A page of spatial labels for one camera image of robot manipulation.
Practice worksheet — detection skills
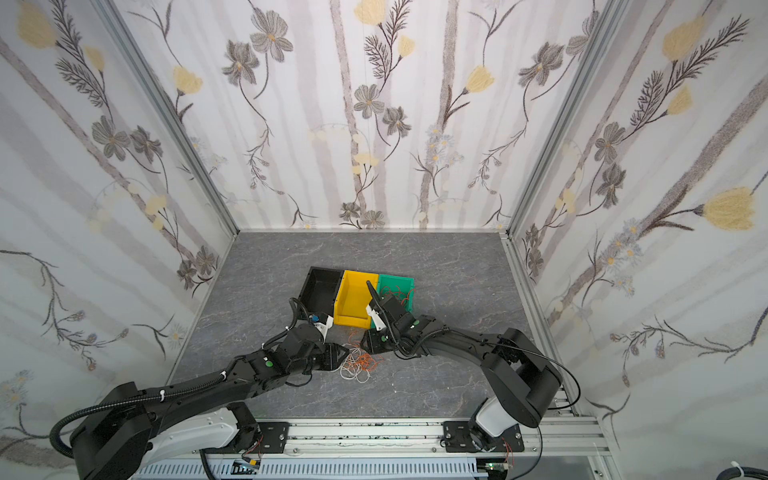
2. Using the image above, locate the yellow plastic bin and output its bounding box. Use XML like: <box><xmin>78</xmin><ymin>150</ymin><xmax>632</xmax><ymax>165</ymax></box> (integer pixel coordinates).
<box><xmin>333</xmin><ymin>270</ymin><xmax>379</xmax><ymax>329</ymax></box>

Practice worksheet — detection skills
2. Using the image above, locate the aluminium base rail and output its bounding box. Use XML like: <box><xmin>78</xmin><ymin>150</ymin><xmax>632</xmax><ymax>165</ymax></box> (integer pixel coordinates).
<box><xmin>116</xmin><ymin>418</ymin><xmax>607</xmax><ymax>460</ymax></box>

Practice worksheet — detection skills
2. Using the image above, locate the white slotted cable duct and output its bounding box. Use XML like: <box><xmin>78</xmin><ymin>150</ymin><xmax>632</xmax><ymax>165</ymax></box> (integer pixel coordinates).
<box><xmin>133</xmin><ymin>458</ymin><xmax>487</xmax><ymax>479</ymax></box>

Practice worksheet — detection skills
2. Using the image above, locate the green plastic bin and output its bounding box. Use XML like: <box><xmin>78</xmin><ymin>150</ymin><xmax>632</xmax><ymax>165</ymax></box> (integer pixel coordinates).
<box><xmin>365</xmin><ymin>274</ymin><xmax>415</xmax><ymax>312</ymax></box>

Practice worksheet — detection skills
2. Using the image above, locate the black plastic bin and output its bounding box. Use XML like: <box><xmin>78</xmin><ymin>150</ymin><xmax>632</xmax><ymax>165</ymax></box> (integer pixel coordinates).
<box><xmin>298</xmin><ymin>266</ymin><xmax>344</xmax><ymax>317</ymax></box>

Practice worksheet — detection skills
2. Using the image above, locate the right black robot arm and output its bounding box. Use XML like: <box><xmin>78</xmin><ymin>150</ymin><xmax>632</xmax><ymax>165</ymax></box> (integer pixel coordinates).
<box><xmin>361</xmin><ymin>282</ymin><xmax>565</xmax><ymax>453</ymax></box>

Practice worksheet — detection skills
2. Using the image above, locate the white cable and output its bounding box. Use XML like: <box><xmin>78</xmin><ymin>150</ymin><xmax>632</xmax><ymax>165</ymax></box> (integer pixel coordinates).
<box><xmin>338</xmin><ymin>344</ymin><xmax>373</xmax><ymax>385</ymax></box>

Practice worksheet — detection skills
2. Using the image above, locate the orange cable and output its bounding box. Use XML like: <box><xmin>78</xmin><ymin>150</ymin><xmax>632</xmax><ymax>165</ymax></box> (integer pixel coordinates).
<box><xmin>344</xmin><ymin>344</ymin><xmax>380</xmax><ymax>373</ymax></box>

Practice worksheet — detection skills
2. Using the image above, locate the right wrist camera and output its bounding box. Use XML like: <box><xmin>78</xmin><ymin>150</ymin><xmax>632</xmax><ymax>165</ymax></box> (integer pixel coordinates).
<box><xmin>366</xmin><ymin>304</ymin><xmax>387</xmax><ymax>331</ymax></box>

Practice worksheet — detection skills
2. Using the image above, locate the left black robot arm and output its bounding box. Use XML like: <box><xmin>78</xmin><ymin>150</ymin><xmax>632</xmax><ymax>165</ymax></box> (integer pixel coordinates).
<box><xmin>48</xmin><ymin>298</ymin><xmax>349</xmax><ymax>479</ymax></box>

